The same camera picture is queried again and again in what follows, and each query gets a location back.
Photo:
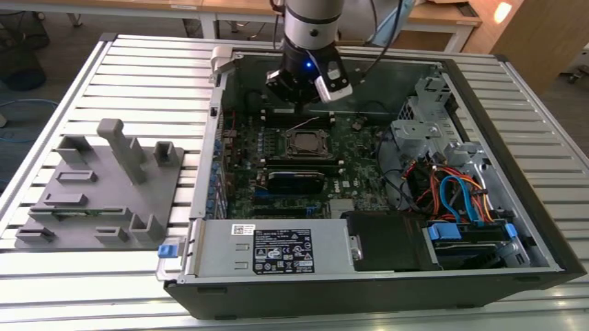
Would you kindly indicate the black rating label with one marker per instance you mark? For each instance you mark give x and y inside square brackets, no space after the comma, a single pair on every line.
[283,251]

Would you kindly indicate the grey parts rack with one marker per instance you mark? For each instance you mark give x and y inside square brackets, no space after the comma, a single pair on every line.
[106,207]

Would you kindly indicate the white barcode sticker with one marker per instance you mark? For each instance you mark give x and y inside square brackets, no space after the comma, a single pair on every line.
[243,229]

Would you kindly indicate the wooden desk white frame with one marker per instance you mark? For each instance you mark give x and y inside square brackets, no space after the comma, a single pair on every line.
[115,4]
[450,19]

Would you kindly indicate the silver metal drive cage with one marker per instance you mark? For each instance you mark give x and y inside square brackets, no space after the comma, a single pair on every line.
[414,129]

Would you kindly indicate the grey case latch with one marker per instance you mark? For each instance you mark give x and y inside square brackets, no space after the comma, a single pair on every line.
[219,57]

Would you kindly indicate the black bin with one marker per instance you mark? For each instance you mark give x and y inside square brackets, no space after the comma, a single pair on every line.
[23,69]

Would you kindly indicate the black RAM slot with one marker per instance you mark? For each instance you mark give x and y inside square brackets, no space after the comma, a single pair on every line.
[275,162]
[275,159]
[275,119]
[275,167]
[275,123]
[275,116]
[275,112]

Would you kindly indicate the silver finned heatsink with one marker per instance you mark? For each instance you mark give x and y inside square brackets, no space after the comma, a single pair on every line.
[342,205]

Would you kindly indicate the black expansion slot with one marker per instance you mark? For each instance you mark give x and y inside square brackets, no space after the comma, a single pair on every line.
[275,212]
[275,200]

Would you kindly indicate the black PC case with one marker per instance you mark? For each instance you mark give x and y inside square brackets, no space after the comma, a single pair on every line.
[322,300]

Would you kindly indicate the small grey wrist camera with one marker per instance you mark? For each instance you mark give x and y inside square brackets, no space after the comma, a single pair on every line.
[273,77]

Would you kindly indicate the blue disk carrier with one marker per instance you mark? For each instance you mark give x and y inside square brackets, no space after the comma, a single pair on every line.
[443,231]

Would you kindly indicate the black plastic shroud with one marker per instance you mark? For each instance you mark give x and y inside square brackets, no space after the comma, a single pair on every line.
[391,241]

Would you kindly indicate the blue plastic latch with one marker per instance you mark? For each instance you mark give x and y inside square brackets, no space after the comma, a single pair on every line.
[166,251]

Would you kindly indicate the wooden cabinet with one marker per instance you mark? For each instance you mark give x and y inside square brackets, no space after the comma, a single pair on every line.
[542,34]

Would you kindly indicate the green RAM stick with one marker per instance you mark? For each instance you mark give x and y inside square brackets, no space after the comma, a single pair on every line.
[75,212]

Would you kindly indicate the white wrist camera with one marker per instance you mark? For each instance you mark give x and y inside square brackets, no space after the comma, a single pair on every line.
[338,93]

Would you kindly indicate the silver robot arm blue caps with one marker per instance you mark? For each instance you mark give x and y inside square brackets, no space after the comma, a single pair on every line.
[313,20]

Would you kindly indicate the black hard disk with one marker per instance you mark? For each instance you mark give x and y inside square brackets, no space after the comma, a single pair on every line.
[465,257]

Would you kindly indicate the silver square CPU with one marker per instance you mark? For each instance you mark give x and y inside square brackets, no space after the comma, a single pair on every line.
[307,141]

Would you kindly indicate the graphics card with fan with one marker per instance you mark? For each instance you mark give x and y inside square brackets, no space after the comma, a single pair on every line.
[294,182]

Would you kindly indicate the green motherboard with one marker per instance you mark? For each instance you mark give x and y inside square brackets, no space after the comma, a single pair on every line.
[363,165]

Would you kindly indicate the silver power supply unit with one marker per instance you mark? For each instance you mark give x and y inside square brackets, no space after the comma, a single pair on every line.
[216,248]

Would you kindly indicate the CPU socket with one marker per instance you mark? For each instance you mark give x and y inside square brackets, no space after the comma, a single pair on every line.
[287,157]

